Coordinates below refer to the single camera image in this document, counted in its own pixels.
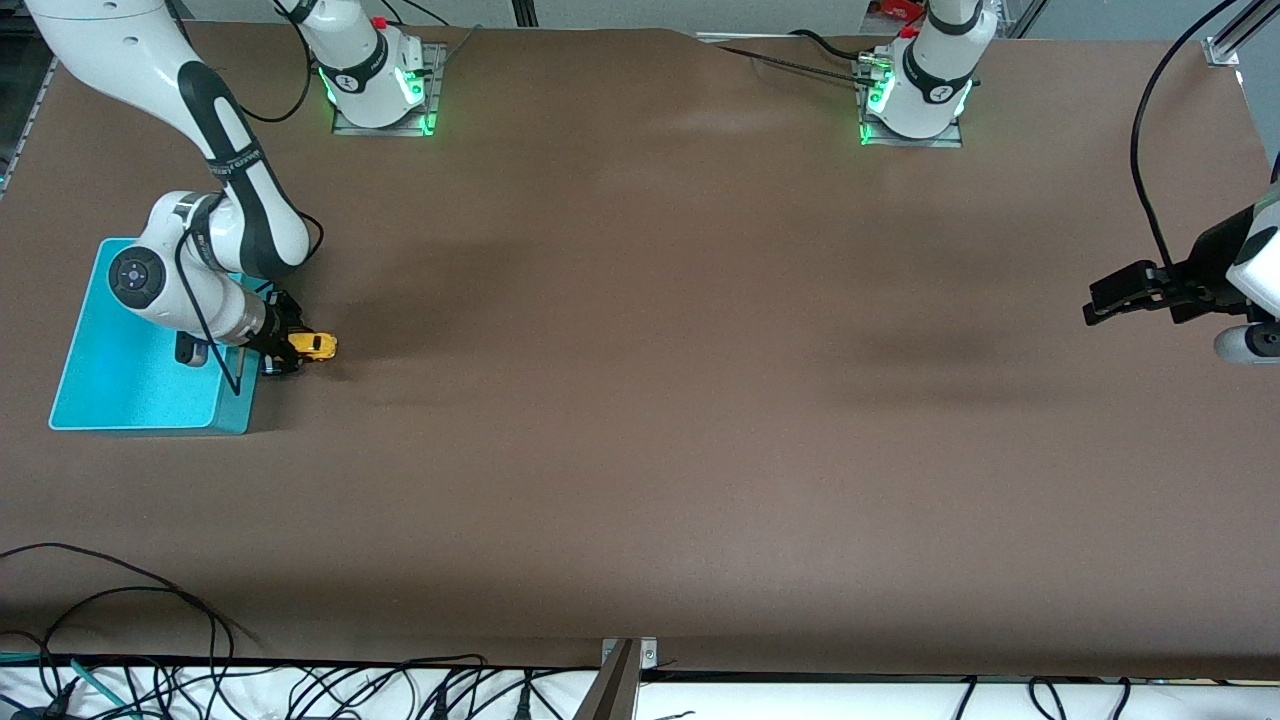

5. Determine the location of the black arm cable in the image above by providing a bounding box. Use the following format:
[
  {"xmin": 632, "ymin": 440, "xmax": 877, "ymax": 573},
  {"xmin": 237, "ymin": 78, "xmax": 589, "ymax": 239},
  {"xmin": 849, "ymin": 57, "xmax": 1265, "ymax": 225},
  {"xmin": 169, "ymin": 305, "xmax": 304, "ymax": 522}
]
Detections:
[
  {"xmin": 1130, "ymin": 0, "xmax": 1241, "ymax": 271},
  {"xmin": 175, "ymin": 0, "xmax": 326, "ymax": 397}
]

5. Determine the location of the dark metal bar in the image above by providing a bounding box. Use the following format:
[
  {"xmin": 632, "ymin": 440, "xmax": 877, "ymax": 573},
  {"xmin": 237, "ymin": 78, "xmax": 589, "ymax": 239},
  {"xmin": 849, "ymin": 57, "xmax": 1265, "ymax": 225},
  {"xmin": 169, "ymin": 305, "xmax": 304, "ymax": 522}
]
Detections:
[{"xmin": 575, "ymin": 640, "xmax": 641, "ymax": 720}]

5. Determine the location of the teal cable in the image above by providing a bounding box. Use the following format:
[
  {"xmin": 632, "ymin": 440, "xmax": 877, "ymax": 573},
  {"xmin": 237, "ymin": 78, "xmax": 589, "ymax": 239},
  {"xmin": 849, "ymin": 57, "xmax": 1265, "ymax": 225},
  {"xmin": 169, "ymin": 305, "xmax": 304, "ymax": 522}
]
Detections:
[{"xmin": 0, "ymin": 650, "xmax": 141, "ymax": 720}]

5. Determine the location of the long black looped cable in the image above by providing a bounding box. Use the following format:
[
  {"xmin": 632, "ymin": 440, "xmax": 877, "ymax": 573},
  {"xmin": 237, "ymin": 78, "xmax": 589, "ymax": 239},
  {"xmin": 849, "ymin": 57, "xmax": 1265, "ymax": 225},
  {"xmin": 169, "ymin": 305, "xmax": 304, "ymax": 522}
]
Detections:
[{"xmin": 0, "ymin": 543, "xmax": 261, "ymax": 691}]

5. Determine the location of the teal plastic bin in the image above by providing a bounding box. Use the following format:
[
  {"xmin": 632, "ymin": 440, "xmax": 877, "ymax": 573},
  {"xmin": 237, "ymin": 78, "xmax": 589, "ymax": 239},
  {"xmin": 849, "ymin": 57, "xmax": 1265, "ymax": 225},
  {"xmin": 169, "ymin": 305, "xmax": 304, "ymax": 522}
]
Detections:
[{"xmin": 48, "ymin": 236, "xmax": 276, "ymax": 436}]

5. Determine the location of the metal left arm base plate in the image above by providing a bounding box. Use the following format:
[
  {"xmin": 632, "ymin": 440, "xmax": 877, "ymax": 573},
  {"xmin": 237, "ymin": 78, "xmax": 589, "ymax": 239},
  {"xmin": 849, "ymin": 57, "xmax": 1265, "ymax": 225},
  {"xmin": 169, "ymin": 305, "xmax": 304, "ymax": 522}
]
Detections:
[{"xmin": 855, "ymin": 55, "xmax": 964, "ymax": 149}]

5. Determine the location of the black base cable bundle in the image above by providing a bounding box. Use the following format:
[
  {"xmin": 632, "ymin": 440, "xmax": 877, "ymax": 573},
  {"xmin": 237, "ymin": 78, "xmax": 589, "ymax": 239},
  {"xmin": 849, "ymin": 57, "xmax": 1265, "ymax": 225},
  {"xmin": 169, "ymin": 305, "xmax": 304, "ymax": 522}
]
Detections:
[{"xmin": 715, "ymin": 28, "xmax": 881, "ymax": 86}]

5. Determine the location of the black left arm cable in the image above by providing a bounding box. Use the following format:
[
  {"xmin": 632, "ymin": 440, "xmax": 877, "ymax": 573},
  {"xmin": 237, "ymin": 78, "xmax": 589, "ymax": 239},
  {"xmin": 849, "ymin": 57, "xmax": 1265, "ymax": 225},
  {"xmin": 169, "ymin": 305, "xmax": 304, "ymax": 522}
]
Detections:
[{"xmin": 1130, "ymin": 0, "xmax": 1241, "ymax": 271}]

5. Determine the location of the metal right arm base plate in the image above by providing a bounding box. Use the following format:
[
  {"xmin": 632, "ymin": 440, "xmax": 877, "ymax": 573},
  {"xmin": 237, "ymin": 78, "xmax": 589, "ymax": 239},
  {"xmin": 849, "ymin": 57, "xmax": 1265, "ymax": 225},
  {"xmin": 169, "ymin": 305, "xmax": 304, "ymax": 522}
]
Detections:
[{"xmin": 332, "ymin": 42, "xmax": 446, "ymax": 137}]

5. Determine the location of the aluminium frame rail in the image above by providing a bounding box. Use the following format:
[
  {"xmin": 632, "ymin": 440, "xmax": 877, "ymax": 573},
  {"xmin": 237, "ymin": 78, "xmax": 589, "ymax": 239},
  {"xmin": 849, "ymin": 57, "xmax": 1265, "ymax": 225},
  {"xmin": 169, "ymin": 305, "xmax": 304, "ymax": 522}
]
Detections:
[{"xmin": 1203, "ymin": 0, "xmax": 1280, "ymax": 69}]

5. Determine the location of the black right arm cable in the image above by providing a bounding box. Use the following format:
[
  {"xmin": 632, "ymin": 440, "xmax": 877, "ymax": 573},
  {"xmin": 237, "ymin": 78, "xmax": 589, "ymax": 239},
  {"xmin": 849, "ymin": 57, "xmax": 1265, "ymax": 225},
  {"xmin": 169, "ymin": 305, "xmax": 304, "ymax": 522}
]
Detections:
[{"xmin": 175, "ymin": 0, "xmax": 326, "ymax": 397}]

